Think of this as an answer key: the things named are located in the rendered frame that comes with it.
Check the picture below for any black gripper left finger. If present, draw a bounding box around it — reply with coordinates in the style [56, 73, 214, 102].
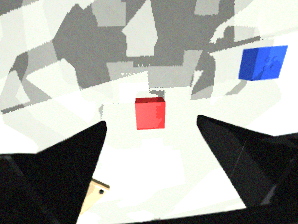
[0, 120, 107, 224]

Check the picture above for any red block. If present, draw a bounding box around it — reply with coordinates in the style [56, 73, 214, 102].
[135, 97, 166, 130]

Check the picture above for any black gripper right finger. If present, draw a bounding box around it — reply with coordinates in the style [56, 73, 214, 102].
[196, 115, 298, 208]

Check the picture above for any blue block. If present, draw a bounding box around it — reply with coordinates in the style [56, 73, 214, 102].
[238, 45, 288, 81]

